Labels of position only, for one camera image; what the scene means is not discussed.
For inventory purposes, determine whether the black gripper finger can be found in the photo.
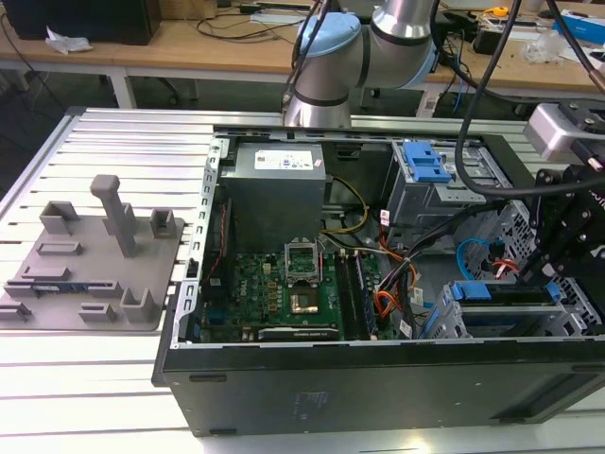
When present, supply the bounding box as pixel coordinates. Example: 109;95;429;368
517;168;566;285
543;226;585;281

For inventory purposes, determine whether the hard disk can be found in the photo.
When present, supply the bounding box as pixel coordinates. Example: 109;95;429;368
450;279;563;306

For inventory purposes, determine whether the silver perforated disk bay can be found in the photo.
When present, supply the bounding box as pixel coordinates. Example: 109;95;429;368
432;199;605;340

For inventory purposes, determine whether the blue empty disk carrier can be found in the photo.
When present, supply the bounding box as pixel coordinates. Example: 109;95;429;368
402;140;454;183

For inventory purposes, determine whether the black RAM slot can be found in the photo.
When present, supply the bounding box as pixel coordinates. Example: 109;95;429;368
352;252;375;340
336;250;361;341

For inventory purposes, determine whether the silver drive cage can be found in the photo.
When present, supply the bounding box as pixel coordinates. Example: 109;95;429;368
381;139;515;242

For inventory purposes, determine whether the wooden desk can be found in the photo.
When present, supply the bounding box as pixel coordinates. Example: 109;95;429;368
424;9;605;115
0;16;303;111

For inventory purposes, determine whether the clear plastic bag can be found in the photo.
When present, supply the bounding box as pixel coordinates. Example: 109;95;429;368
523;31;577;63

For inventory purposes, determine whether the black cup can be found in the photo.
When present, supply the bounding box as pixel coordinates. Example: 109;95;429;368
472;26;506;56

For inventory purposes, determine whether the blue cardboard box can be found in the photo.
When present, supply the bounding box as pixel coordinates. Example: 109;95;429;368
552;12;605;44

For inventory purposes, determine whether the metal socket cover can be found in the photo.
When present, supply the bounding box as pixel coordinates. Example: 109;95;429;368
284;239;320;288

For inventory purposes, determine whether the CPU socket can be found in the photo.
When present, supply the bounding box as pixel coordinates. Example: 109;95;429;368
288;291;320;317

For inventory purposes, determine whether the black PC case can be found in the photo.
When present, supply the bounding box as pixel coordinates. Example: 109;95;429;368
150;117;605;439

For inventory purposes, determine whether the black graphics card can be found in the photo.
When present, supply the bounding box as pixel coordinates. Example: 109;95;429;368
257;324;341;342

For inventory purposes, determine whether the grey power supply unit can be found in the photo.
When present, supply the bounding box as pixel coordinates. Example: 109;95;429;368
218;141;328;240

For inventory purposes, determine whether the green motherboard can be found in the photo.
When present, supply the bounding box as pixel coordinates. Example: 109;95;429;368
198;250;379;342

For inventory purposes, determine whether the grey parts rack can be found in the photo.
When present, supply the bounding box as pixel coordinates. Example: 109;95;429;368
0;173;188;333

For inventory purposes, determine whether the dark RAM stick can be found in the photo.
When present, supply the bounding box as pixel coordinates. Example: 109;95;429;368
7;281;114;291

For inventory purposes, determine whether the black box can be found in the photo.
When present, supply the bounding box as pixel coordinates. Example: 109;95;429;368
0;0;162;47

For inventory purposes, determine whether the crumpled white plastic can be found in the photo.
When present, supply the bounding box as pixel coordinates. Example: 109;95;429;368
44;26;95;54

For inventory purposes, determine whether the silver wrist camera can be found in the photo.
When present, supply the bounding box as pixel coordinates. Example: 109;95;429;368
523;99;605;163

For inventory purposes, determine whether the blue wire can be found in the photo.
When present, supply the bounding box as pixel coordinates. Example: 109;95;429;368
456;235;507;286

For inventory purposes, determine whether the black wire bundle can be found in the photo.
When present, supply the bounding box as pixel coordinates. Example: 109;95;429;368
395;197;514;304

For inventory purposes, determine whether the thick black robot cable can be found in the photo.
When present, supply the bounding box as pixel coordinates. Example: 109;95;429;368
456;0;576;205
546;0;605;94

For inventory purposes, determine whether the blue hanging cable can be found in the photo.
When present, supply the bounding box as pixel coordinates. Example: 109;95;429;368
448;37;470;114

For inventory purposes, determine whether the orange and red wire bundle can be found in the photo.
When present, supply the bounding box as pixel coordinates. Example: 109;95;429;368
372;264;422;319

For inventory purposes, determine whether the yellow and black wire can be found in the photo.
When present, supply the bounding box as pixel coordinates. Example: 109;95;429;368
320;175;371;236

